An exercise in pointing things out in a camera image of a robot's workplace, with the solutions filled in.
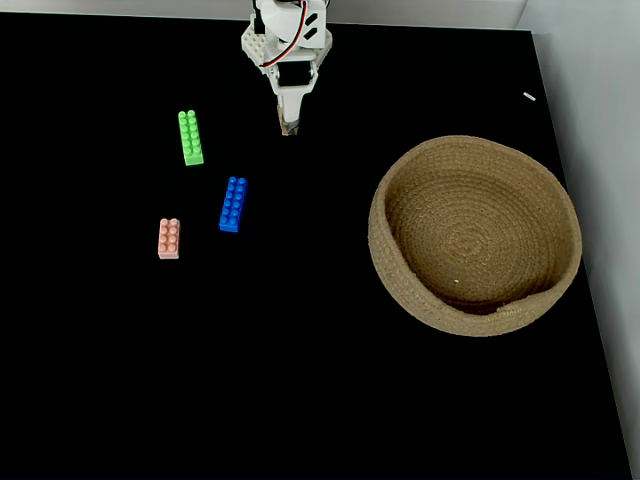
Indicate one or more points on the green lego block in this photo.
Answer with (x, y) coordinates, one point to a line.
(190, 140)

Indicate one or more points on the blue lego block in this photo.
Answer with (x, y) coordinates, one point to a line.
(233, 205)

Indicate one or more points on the pink lego block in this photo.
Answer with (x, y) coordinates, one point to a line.
(169, 240)

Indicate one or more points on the small white strip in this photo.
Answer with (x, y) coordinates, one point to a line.
(529, 96)

